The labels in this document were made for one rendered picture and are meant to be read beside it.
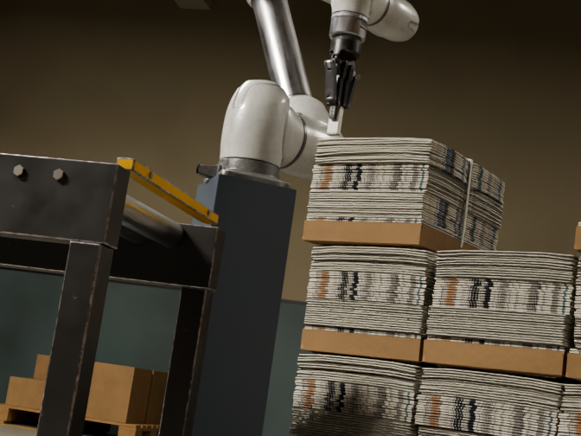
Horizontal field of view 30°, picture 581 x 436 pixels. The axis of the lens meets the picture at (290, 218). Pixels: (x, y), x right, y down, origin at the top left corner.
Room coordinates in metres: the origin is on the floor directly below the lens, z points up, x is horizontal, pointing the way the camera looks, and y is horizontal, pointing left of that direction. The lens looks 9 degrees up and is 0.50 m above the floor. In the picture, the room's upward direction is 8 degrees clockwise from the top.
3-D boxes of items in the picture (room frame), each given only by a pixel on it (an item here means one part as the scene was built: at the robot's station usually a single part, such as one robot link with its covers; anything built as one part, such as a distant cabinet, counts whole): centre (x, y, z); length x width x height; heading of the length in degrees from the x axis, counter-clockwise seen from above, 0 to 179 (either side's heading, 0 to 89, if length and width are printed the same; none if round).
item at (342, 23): (2.49, -0.07, 1.39); 0.09 x 0.09 x 0.06
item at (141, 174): (1.79, 0.20, 0.81); 0.43 x 0.03 x 0.02; 165
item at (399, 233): (2.26, -0.19, 0.86); 0.29 x 0.16 x 0.04; 54
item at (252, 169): (2.62, 0.14, 1.03); 0.22 x 0.18 x 0.06; 109
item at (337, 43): (2.49, -0.07, 1.32); 0.08 x 0.07 x 0.09; 144
